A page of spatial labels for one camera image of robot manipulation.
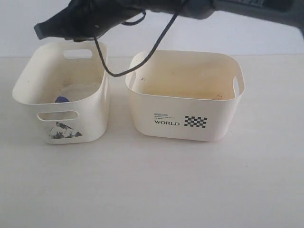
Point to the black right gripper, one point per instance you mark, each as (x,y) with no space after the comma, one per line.
(83,20)

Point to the blue cap bottle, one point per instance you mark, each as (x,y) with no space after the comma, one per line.
(61,99)

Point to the cream plastic bin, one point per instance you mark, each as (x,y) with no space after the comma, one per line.
(72,70)

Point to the cream WORLD bin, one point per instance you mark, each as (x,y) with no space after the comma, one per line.
(185,95)

